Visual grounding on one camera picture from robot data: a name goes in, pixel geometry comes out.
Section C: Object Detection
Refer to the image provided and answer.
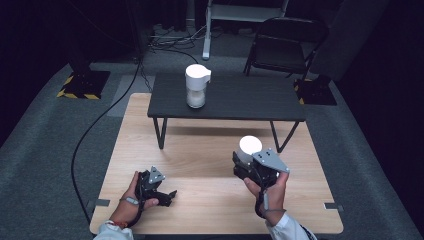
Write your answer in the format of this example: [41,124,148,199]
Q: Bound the tangle of floor cables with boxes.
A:
[147,24,205,76]

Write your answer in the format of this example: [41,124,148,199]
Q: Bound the white lid jar tan powder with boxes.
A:
[235,134,264,166]

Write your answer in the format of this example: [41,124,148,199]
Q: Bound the person's right hand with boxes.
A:
[243,171,291,228]

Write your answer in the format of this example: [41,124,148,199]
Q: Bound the red bracelet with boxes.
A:
[105,219,129,229]

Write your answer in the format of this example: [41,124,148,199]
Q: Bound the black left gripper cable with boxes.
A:
[127,173,146,228]

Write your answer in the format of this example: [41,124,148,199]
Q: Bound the grey table edge bracket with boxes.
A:
[323,202,345,213]
[86,198,111,210]

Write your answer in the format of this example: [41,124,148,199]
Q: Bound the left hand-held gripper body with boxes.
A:
[134,165,167,205]

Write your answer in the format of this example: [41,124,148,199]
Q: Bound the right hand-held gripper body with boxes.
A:
[247,148,291,190]

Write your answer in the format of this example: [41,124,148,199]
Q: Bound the black raised shelf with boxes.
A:
[147,73,307,154]

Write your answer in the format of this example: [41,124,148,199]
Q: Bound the black folding chair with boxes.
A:
[242,16,330,80]

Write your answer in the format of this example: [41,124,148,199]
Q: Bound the grey right wrist strap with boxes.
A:
[261,191,288,220]

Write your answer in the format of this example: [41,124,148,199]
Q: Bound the white metal stand frame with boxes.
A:
[201,0,290,61]

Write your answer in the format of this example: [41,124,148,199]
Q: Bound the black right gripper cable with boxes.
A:
[254,173,268,219]

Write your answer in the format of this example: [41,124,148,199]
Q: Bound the black base hazard tape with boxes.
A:
[292,77,338,107]
[56,69,112,101]

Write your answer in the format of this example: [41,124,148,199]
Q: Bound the person's left hand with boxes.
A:
[114,170,160,228]

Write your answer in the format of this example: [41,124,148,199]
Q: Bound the grey curtain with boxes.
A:
[309,0,392,82]

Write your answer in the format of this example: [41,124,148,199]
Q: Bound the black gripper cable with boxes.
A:
[127,173,146,228]
[254,173,268,219]

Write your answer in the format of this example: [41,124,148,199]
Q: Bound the long black floor cable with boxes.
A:
[70,56,143,225]

